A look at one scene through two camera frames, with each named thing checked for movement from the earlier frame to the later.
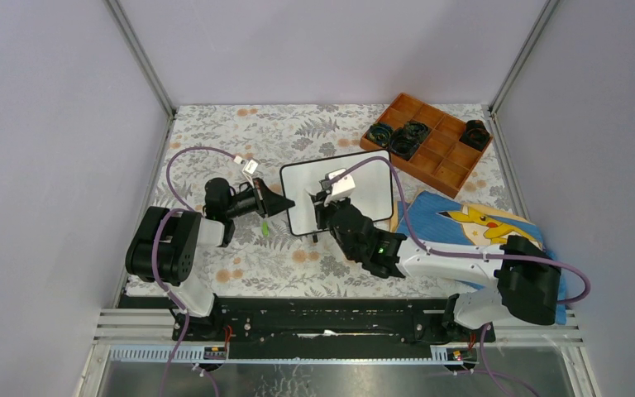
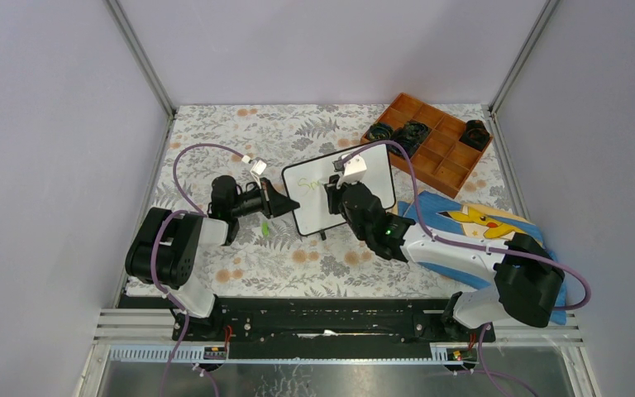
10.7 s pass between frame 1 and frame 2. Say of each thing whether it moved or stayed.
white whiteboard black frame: stayed
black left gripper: stayed
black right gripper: moved
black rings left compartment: stayed
